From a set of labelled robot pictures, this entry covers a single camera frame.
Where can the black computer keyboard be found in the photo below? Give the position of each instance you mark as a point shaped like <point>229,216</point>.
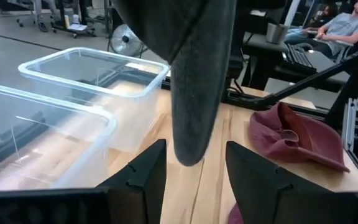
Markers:
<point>300,57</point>

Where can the black office desk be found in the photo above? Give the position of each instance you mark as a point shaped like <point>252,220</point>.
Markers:
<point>259,53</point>

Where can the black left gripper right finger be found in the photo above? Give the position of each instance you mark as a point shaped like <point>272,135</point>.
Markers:
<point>259,189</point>

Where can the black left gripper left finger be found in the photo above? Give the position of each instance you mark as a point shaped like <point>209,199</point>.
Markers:
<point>141,186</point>

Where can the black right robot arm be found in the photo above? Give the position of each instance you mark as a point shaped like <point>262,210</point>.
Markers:
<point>353,84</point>

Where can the office swivel chair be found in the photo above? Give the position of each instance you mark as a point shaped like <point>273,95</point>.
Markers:
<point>39,18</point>

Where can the person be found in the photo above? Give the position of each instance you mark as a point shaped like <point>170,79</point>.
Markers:
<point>343,28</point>
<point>322,15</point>

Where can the round metal floor fan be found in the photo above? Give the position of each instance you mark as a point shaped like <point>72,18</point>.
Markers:
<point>125,40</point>

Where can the silver aluminium extrusion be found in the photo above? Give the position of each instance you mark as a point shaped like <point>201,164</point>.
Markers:
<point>349,124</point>

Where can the black wheeled cart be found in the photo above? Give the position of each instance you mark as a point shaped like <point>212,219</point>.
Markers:
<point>73,28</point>

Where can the clear plastic storage bin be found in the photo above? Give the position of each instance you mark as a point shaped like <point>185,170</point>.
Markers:
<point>135,93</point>
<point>82,149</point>

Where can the dark grey cloth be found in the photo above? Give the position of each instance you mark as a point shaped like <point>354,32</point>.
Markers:
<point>194,93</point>

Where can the metal cup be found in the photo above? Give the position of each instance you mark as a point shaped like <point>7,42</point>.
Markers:
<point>276,32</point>

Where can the maroon cloth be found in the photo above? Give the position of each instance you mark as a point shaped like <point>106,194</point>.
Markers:
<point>291,140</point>

